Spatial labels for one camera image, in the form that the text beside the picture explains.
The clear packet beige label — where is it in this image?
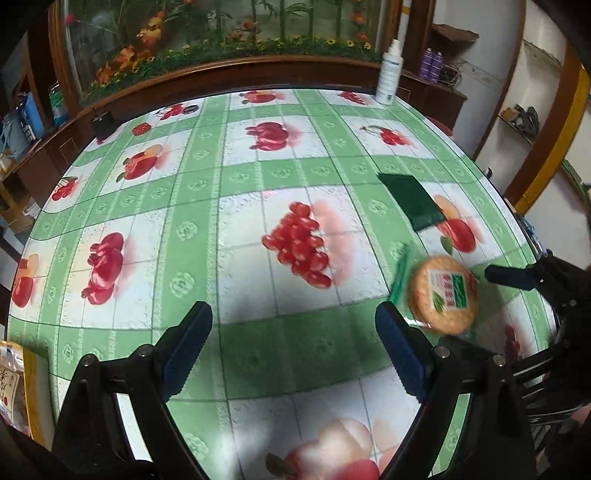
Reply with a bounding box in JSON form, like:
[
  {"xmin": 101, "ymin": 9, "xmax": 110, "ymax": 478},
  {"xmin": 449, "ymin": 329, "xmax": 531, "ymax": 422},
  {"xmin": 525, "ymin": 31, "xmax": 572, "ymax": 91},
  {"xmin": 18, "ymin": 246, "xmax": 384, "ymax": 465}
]
[{"xmin": 0, "ymin": 344, "xmax": 28, "ymax": 437}]

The blue plastic jug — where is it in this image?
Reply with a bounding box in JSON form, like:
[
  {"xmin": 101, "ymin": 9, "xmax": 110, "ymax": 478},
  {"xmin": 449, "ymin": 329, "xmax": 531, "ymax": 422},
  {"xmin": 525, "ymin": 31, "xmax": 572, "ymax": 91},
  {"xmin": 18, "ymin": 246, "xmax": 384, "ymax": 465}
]
[{"xmin": 14, "ymin": 92, "xmax": 47, "ymax": 144}]

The round cracker packet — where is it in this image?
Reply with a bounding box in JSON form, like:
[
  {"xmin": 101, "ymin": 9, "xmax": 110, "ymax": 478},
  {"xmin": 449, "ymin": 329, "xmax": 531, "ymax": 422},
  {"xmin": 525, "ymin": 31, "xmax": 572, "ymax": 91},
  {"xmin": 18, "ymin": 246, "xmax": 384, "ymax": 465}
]
[{"xmin": 392, "ymin": 242, "xmax": 481, "ymax": 337}]

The white spray bottle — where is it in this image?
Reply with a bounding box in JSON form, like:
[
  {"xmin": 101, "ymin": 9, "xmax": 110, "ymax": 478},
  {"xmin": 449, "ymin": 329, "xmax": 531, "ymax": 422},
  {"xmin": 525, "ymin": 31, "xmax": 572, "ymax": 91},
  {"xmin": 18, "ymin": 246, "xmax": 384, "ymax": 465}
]
[{"xmin": 375, "ymin": 39, "xmax": 406, "ymax": 106}]

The yellow cardboard box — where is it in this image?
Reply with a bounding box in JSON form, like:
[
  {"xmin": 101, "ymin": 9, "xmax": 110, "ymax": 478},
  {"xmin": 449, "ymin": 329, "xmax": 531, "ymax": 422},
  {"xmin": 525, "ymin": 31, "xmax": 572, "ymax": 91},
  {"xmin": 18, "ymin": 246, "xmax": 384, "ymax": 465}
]
[{"xmin": 0, "ymin": 339, "xmax": 51, "ymax": 450}]

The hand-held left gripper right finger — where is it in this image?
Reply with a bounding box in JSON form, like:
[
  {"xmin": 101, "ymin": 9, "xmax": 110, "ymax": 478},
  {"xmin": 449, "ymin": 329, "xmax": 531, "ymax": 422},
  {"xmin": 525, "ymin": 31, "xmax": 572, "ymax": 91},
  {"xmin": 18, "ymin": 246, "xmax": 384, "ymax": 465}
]
[{"xmin": 374, "ymin": 301, "xmax": 539, "ymax": 480}]

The dark wooden cabinet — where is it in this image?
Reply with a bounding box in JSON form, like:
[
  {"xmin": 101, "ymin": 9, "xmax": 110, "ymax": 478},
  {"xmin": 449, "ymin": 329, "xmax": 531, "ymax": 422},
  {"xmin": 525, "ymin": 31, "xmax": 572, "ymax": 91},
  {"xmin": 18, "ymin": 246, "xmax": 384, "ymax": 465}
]
[{"xmin": 0, "ymin": 0, "xmax": 467, "ymax": 232}]

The dark green snack packet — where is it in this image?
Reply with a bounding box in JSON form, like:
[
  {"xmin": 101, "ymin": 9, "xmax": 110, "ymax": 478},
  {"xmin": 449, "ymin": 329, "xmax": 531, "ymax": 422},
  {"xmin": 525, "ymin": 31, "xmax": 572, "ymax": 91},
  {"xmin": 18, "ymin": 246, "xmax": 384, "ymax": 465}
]
[{"xmin": 376, "ymin": 172, "xmax": 448, "ymax": 232}]

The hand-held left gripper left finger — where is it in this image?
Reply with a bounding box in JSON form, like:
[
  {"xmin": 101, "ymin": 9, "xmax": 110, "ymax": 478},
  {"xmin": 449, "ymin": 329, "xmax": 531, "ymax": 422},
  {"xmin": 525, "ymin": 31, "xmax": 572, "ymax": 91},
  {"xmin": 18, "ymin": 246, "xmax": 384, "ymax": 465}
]
[{"xmin": 52, "ymin": 301, "xmax": 214, "ymax": 480}]

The fruit print tablecloth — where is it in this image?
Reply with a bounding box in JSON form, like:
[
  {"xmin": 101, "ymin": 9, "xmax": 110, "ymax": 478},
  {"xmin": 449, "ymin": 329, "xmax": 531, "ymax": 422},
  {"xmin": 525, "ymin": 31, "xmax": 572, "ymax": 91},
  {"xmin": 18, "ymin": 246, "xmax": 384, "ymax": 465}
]
[{"xmin": 7, "ymin": 88, "xmax": 561, "ymax": 480}]

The small black object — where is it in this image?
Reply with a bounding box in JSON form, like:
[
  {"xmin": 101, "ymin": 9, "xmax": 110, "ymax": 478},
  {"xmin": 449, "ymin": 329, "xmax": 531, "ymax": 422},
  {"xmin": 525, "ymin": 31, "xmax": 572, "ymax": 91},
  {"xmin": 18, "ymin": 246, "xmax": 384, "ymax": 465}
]
[{"xmin": 91, "ymin": 111, "xmax": 116, "ymax": 138}]

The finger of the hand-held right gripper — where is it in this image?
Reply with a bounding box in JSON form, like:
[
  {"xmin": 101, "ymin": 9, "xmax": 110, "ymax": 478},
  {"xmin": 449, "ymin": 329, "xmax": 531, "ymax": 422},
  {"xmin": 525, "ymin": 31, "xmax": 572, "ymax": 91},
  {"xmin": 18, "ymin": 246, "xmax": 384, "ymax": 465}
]
[{"xmin": 485, "ymin": 264, "xmax": 540, "ymax": 291}]

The green printed bag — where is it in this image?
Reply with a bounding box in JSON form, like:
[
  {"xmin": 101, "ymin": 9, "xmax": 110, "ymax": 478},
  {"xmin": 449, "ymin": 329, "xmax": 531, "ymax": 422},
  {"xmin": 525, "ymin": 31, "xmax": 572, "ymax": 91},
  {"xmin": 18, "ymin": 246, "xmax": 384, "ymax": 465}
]
[{"xmin": 48, "ymin": 83, "xmax": 70, "ymax": 127}]

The aquarium with artificial flowers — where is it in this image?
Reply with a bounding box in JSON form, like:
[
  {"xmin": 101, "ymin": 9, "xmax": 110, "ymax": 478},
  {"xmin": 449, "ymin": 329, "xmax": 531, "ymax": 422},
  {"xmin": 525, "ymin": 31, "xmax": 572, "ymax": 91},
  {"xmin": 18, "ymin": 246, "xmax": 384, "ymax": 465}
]
[{"xmin": 62, "ymin": 0, "xmax": 393, "ymax": 100}]

